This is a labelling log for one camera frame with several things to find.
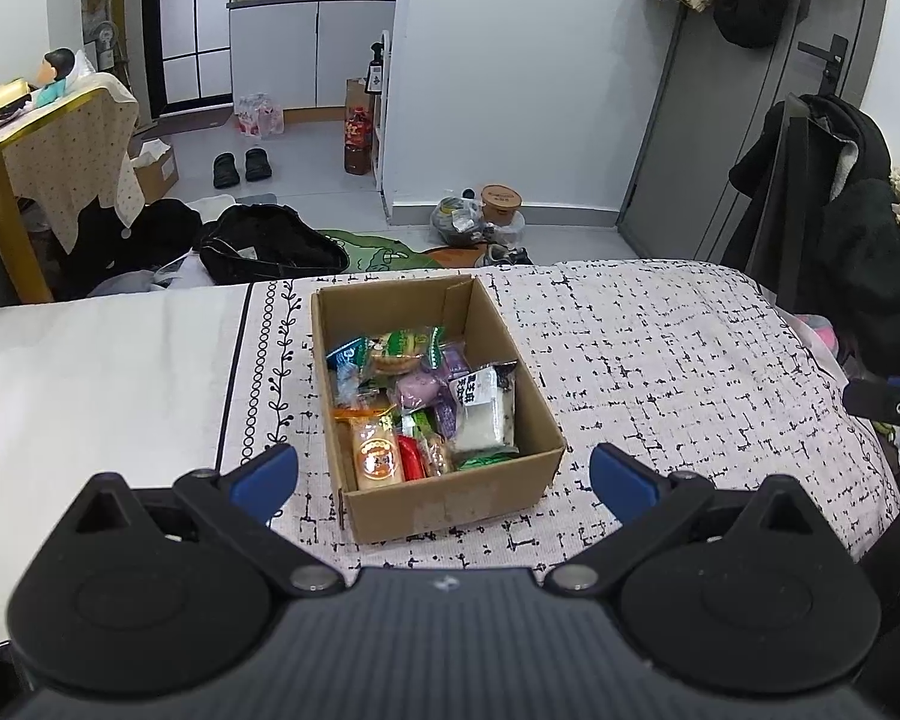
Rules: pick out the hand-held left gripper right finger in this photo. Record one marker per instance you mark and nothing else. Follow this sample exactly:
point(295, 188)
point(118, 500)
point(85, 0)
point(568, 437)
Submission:
point(624, 481)

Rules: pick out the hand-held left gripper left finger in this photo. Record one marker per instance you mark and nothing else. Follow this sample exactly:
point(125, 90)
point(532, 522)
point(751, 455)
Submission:
point(264, 481)

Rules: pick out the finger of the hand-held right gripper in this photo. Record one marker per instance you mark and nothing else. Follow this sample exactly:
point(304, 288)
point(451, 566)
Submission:
point(889, 405)

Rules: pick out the long orange biscuit packet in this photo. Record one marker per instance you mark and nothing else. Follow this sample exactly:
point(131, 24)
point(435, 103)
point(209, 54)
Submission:
point(379, 457)

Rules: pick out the pink-orange snack packet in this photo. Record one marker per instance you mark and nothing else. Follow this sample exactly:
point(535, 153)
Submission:
point(360, 413)

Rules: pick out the green and red snack packet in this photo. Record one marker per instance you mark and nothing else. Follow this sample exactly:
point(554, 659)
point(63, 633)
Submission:
point(487, 460)

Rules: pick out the white packet with black label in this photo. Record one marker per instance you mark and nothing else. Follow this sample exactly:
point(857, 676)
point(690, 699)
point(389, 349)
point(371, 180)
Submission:
point(484, 420)

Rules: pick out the blue snack packet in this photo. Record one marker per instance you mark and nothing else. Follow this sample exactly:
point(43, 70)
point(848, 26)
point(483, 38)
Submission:
point(349, 354)

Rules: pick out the small orange-brown snack packet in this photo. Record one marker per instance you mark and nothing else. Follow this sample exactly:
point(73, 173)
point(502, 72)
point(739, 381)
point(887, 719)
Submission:
point(439, 457)

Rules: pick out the purple snack packet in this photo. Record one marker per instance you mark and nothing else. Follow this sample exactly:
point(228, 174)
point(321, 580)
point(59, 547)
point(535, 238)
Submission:
point(418, 390)

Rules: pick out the round cracker packet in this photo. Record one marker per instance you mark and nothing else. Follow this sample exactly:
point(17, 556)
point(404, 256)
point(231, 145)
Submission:
point(401, 349)

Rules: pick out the violet snack packet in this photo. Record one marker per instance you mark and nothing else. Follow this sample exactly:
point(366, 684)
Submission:
point(454, 360)

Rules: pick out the pink plush item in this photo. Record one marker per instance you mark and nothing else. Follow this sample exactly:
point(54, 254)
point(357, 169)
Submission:
point(821, 337)

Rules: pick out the white black-patterned bedspread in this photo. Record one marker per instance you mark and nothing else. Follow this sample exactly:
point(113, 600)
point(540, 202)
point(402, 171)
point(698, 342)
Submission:
point(645, 360)

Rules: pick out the black fleece-lined coat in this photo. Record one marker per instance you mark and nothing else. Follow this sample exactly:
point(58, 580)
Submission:
point(862, 240)

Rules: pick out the white bed sheet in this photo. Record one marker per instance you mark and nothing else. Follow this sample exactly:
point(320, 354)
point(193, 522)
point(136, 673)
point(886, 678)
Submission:
point(105, 375)

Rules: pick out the pair of grey shoes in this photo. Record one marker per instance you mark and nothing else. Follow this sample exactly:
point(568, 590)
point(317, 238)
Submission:
point(504, 256)

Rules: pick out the black clothing pile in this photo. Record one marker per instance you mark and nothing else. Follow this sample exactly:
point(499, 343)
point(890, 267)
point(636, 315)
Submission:
point(135, 240)

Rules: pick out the brown instant noodle cup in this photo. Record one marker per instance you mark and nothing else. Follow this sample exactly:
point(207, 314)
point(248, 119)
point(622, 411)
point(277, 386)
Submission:
point(501, 204)

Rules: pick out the grey door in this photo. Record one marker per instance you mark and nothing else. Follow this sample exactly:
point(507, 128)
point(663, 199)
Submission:
point(757, 127)

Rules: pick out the clear plastic rubbish bag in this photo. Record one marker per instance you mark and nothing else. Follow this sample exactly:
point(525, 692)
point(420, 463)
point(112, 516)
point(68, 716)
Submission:
point(456, 221)

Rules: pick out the black slipper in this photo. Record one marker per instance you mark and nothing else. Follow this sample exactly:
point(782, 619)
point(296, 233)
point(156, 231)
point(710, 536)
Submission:
point(226, 170)
point(258, 165)

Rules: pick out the cardboard box with paper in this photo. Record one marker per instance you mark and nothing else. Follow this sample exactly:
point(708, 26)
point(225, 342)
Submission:
point(157, 176)

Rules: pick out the red cooking oil bottle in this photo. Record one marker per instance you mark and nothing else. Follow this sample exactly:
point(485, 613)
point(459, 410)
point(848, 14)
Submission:
point(358, 142)

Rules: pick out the wooden table leg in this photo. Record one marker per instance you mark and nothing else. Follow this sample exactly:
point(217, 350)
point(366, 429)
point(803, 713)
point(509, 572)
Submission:
point(11, 225)

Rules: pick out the pink plastic bag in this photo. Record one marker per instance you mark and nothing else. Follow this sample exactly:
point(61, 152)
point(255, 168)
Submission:
point(260, 116)

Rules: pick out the wooden table with cloth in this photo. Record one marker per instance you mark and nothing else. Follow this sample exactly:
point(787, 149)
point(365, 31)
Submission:
point(82, 157)

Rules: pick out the flat brown cardboard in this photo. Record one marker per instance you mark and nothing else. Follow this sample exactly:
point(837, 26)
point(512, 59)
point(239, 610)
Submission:
point(355, 94)

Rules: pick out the black spray bottle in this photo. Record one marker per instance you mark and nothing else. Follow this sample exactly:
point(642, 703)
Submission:
point(376, 71)

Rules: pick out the white kitchen cabinet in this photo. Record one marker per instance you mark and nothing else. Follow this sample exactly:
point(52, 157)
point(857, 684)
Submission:
point(300, 52)

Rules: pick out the dark-haired doll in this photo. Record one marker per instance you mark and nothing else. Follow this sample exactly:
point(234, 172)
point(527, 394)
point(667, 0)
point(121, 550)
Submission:
point(54, 75)

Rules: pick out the yellow item on table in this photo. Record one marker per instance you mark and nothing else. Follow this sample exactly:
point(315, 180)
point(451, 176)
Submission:
point(4, 99)

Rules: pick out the black-framed sliding door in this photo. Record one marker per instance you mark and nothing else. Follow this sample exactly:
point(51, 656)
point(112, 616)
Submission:
point(191, 22)

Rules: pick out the white standing fan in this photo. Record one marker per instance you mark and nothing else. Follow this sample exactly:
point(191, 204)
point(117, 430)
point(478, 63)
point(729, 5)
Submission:
point(106, 41)

